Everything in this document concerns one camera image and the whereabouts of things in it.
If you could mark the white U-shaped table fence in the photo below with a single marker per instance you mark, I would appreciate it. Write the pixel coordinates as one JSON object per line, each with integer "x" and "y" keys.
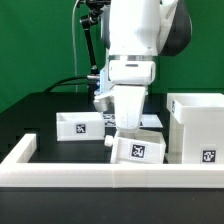
{"x": 16, "y": 170}

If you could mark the white front drawer tray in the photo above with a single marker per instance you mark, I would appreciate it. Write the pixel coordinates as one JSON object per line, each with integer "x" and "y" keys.
{"x": 145, "y": 147}

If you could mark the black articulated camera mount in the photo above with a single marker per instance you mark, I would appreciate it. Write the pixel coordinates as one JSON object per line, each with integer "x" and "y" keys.
{"x": 89, "y": 20}

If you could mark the white drawer cabinet box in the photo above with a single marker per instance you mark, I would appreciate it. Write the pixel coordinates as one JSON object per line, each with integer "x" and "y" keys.
{"x": 196, "y": 129}

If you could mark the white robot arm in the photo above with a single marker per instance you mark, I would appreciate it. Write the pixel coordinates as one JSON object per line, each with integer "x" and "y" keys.
{"x": 140, "y": 30}

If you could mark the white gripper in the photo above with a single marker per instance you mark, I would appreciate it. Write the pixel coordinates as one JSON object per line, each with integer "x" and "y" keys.
{"x": 128, "y": 106}

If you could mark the white fiducial marker sheet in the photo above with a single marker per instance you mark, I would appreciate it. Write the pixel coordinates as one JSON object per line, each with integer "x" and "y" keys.
{"x": 147, "y": 121}

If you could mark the white drawer tray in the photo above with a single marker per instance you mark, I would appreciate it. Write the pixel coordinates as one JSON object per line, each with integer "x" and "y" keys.
{"x": 79, "y": 126}
{"x": 145, "y": 147}

